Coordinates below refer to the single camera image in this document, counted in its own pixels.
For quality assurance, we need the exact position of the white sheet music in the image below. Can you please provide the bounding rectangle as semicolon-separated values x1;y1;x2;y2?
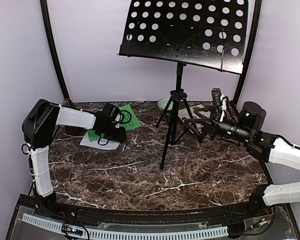
79;132;120;151

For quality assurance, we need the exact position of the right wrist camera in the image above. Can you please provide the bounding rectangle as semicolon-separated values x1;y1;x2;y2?
211;88;227;122

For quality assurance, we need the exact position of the black music stand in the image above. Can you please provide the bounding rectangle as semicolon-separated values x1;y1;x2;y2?
116;0;249;170

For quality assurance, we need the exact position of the green ceramic bowl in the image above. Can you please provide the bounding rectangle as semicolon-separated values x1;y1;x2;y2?
157;97;173;115

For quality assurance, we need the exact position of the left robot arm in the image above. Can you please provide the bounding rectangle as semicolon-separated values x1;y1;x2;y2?
21;99;127;198

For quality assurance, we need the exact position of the floral square plate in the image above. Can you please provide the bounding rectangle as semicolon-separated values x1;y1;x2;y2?
176;104;213;123

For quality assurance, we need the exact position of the brown wooden metronome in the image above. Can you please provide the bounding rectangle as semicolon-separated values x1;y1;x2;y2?
62;98;83;137

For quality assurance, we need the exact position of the black front rail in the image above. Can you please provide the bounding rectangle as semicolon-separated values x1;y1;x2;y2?
53;202;263;225

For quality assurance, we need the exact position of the green sheet music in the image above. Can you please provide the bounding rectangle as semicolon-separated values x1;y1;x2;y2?
87;103;142;141

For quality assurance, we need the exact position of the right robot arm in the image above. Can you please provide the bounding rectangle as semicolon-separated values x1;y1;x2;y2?
184;101;300;217

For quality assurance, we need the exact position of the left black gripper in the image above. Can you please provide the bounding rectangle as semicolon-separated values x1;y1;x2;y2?
99;124;127;144

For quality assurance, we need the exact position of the white slotted cable duct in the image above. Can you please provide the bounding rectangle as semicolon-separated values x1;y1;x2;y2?
21;213;229;240

